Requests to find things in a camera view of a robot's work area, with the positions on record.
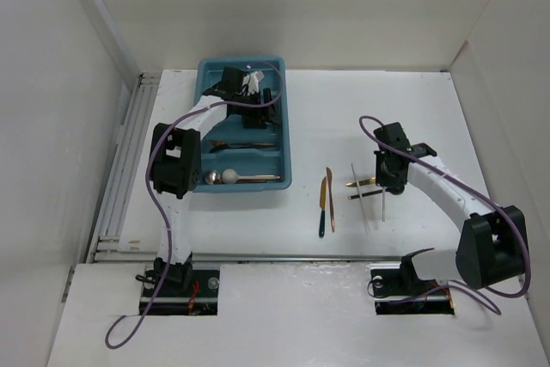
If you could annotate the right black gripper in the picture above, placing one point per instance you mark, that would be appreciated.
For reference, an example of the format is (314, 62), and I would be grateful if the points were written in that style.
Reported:
(382, 180)

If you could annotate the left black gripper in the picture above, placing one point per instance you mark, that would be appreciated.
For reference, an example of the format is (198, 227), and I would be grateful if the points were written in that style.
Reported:
(259, 120)

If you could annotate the black spoon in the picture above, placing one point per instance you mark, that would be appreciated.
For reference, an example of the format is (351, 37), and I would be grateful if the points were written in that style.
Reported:
(392, 190)

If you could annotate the white spoon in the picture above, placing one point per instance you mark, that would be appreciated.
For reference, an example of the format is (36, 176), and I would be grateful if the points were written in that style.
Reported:
(230, 176)

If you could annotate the silver spoon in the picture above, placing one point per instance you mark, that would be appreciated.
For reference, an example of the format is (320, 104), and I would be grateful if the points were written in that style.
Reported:
(213, 177)

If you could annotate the copper spoon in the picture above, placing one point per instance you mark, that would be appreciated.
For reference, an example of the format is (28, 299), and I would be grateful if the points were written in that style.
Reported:
(234, 179)

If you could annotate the copper fork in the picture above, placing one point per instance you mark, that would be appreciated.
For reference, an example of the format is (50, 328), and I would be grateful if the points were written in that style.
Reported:
(224, 147)

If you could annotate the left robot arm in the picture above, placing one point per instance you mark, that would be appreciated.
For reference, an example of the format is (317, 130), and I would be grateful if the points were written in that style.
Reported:
(174, 164)

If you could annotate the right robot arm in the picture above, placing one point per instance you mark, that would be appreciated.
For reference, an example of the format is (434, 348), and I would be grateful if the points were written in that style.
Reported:
(493, 244)

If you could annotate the blue plastic cutlery tray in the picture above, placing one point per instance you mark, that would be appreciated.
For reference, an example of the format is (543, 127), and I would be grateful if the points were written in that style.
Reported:
(249, 150)

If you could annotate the copper knife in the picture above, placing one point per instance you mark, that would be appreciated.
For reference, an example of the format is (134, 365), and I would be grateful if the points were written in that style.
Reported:
(329, 175)

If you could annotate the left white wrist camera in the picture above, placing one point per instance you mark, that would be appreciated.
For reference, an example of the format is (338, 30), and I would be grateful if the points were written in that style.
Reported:
(251, 82)

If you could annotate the gold knife green handle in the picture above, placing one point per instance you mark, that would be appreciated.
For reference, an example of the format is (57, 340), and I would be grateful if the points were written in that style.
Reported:
(322, 205)

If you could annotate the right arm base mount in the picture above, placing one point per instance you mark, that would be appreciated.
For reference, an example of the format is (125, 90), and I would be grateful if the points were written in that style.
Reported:
(396, 293)

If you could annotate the front aluminium rail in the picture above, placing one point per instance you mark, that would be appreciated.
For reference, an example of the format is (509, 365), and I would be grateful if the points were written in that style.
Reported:
(281, 258)

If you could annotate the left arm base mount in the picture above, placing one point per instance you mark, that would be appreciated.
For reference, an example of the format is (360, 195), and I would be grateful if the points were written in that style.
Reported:
(187, 290)

